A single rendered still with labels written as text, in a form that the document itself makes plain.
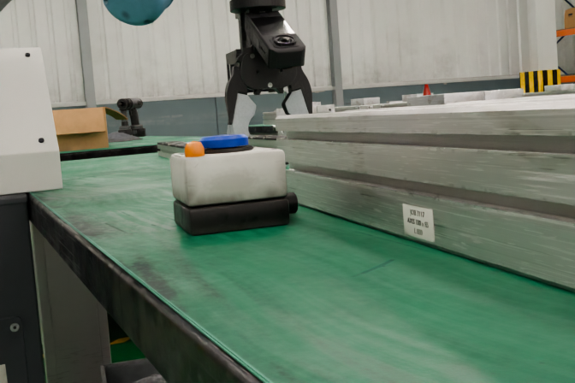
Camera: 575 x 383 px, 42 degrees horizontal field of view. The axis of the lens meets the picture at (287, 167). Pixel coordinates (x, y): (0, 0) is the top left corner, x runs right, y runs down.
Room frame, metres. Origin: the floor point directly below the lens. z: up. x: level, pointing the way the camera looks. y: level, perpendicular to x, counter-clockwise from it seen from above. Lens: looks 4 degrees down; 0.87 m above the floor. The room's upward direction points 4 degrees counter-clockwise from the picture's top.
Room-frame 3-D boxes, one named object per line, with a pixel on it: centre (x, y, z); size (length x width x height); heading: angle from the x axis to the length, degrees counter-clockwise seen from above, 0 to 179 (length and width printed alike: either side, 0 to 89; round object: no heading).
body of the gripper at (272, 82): (0.97, 0.02, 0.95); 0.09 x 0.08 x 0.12; 17
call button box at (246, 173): (0.61, 0.04, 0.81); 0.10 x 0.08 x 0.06; 107
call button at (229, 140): (0.61, 0.05, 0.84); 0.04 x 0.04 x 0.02
